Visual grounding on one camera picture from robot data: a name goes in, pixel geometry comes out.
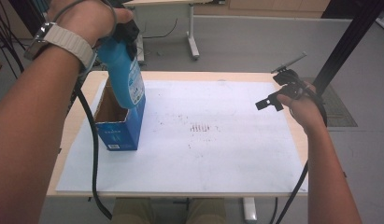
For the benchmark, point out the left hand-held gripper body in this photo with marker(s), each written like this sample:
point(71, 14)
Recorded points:
point(127, 32)

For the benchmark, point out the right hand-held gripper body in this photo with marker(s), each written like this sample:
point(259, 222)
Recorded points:
point(289, 77)

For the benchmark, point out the blue bottle with white cap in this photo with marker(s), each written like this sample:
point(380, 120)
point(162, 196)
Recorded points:
point(124, 77)

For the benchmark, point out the blue cardboard box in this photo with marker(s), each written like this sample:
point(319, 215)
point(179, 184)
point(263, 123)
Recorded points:
point(121, 130)

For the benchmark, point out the person's right hand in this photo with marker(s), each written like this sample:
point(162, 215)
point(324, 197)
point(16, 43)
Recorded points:
point(306, 109)

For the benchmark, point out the person's left hand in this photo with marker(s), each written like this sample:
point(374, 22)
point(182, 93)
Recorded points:
point(87, 18)

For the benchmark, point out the white paper sheet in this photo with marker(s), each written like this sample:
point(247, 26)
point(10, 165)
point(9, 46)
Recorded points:
point(227, 149)

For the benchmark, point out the grey grid floor mat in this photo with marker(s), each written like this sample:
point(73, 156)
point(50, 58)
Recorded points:
point(339, 109)

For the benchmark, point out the wristwatch with white band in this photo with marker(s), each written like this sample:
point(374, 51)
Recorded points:
point(66, 42)

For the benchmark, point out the background desk with white legs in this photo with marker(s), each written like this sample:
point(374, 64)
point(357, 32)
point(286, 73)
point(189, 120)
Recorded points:
point(192, 37)

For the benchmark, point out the white table leg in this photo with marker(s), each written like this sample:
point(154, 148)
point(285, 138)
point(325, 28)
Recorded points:
point(249, 210)

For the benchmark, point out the black metal frame post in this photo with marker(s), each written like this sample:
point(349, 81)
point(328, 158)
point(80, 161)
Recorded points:
point(27, 14)
point(348, 40)

